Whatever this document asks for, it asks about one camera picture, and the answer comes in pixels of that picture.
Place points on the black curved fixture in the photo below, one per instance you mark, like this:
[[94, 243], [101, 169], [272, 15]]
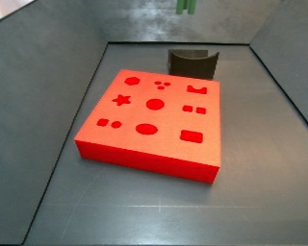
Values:
[[193, 63]]

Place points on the green three prong object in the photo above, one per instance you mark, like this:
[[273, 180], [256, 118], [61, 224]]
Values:
[[186, 6]]

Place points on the red block with shaped holes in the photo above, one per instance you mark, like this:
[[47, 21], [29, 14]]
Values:
[[158, 122]]

